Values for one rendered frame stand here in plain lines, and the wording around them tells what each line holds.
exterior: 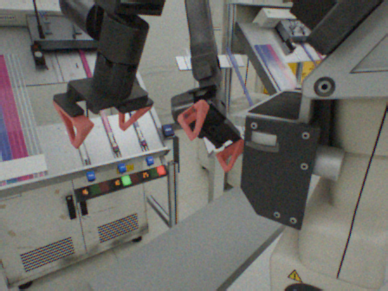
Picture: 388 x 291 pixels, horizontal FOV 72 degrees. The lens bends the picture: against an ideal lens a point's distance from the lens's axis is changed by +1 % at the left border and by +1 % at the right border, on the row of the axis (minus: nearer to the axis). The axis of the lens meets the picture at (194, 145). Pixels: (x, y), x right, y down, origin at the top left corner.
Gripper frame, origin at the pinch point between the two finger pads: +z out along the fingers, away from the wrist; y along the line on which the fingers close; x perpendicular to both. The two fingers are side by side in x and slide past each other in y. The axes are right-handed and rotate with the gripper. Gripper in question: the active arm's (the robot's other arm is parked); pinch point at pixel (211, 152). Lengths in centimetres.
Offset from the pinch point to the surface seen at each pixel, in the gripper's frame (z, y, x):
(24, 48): -62, 47, -59
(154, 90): -238, -38, -128
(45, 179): -18, 13, -59
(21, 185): -14, 17, -62
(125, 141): -41, -1, -46
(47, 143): -30, 19, -59
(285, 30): -150, -44, 19
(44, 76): -54, 35, -57
